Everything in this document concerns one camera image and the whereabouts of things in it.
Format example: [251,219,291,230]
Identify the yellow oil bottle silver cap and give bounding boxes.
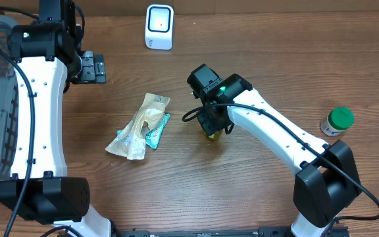
[203,129,223,142]

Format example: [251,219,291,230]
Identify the brown snack package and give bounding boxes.
[105,93,170,160]

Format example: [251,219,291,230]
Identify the green lid jar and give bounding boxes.
[320,107,355,136]

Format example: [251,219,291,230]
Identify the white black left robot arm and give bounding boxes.
[0,1,116,236]

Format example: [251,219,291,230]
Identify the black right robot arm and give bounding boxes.
[187,64,361,236]

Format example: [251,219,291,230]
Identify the white black barcode scanner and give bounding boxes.
[145,4,174,51]

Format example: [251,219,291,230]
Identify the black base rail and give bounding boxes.
[112,226,351,237]

